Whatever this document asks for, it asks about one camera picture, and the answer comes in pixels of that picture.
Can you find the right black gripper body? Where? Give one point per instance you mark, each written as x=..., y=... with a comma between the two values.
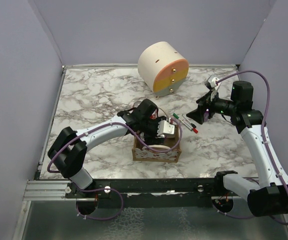
x=221, y=106

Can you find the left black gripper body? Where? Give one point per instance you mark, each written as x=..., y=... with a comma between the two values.
x=150, y=129

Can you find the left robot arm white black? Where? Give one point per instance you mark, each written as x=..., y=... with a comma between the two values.
x=69, y=149

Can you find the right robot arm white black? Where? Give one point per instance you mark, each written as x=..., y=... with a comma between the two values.
x=270, y=196

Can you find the purple soda can far right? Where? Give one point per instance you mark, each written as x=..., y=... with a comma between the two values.
x=206, y=115

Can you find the red soda can front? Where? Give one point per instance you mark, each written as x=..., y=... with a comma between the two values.
x=154, y=116

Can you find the red soda can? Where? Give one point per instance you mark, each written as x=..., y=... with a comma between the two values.
x=137, y=104
x=154, y=116

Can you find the red capped marker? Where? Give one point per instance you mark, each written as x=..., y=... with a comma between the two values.
x=190, y=124

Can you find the green capped marker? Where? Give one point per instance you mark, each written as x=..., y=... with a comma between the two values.
x=178, y=118

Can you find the red soda can rear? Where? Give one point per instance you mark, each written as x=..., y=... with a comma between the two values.
x=137, y=104

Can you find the round pastel drawer cabinet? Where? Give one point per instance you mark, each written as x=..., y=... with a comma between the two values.
x=162, y=68

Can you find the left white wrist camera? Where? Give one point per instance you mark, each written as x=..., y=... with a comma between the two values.
x=165, y=129

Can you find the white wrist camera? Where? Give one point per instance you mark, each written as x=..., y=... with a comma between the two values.
x=212, y=85
x=165, y=129

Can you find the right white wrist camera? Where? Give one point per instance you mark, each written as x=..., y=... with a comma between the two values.
x=212, y=85

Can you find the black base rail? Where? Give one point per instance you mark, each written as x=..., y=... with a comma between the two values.
x=148, y=193

